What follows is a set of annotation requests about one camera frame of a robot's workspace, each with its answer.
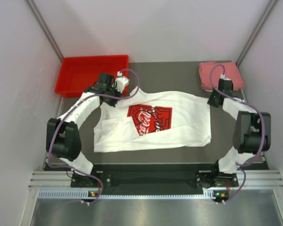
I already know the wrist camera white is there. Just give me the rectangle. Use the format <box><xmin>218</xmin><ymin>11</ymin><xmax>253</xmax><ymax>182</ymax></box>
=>
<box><xmin>220</xmin><ymin>74</ymin><xmax>229</xmax><ymax>81</ymax></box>
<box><xmin>115</xmin><ymin>71</ymin><xmax>130</xmax><ymax>93</ymax></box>

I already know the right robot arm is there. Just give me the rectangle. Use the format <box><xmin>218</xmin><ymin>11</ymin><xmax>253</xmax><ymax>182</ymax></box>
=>
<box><xmin>208</xmin><ymin>75</ymin><xmax>271</xmax><ymax>186</ymax></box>

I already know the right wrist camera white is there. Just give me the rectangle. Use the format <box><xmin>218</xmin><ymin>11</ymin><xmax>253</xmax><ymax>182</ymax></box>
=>
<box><xmin>220</xmin><ymin>74</ymin><xmax>229</xmax><ymax>81</ymax></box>

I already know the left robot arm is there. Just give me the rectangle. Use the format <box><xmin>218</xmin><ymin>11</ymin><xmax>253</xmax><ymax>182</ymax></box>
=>
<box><xmin>46</xmin><ymin>72</ymin><xmax>129</xmax><ymax>187</ymax></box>

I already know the white t-shirt with red print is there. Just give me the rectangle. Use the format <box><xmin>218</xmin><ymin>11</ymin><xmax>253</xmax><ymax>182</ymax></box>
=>
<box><xmin>94</xmin><ymin>89</ymin><xmax>211</xmax><ymax>153</ymax></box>

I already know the red plastic bin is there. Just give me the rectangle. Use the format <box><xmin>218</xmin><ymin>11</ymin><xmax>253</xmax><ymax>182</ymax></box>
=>
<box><xmin>55</xmin><ymin>55</ymin><xmax>129</xmax><ymax>98</ymax></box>

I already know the grey slotted cable duct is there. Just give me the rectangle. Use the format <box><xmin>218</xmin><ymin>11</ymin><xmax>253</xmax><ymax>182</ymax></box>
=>
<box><xmin>38</xmin><ymin>190</ymin><xmax>226</xmax><ymax>200</ymax></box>

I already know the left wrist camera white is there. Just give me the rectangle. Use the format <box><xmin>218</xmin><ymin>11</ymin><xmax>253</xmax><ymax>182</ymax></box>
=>
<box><xmin>115</xmin><ymin>71</ymin><xmax>130</xmax><ymax>93</ymax></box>

